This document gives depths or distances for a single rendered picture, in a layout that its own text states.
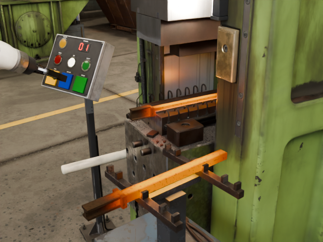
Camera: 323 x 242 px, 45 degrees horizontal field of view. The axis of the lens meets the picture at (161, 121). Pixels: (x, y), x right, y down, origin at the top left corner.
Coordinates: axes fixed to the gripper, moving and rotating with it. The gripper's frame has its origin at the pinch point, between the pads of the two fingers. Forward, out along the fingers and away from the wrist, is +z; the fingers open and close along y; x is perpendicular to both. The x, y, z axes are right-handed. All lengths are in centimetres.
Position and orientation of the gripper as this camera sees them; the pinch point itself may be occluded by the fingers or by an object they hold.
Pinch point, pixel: (59, 77)
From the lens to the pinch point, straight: 181.7
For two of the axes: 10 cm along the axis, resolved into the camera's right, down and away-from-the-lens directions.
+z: 5.2, 1.7, 8.4
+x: 2.9, -9.6, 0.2
